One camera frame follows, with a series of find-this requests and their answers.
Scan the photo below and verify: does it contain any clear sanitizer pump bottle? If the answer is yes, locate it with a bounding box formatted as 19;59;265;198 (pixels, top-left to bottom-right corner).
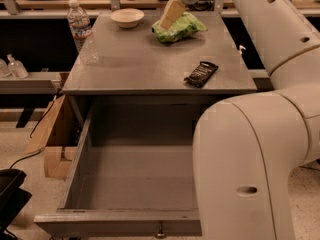
7;54;28;79

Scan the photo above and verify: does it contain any open grey top drawer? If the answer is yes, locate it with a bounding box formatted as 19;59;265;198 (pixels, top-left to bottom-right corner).
35;101;201;238

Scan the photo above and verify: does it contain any clear plastic water bottle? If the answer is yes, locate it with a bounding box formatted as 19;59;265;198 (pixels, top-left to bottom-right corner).
67;0;99;64

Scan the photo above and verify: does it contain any white ceramic bowl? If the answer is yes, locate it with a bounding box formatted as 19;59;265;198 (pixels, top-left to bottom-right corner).
110;8;144;29

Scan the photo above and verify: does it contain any brass drawer knob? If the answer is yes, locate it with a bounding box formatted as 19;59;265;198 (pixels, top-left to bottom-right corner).
155;226;166;239

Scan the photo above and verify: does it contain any small white pump dispenser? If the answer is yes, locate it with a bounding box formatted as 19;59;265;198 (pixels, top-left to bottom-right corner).
238;45;246;55

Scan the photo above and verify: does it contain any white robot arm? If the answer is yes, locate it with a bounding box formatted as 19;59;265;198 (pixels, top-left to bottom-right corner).
193;0;320;240

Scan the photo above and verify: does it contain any black bin at lower left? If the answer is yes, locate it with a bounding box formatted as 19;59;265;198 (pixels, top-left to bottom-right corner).
0;169;32;240

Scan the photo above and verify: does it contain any black cable left floor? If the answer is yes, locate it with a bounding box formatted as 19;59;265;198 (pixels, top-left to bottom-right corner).
9;90;63;170

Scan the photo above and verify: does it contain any cardboard box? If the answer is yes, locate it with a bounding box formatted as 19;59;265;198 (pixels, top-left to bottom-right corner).
24;94;77;179

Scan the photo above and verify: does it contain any grey cabinet with top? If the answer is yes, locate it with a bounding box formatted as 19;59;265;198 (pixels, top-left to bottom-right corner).
62;11;258;128

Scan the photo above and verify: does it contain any green rice chip bag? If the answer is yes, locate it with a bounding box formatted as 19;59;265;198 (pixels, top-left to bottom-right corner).
152;12;208;43

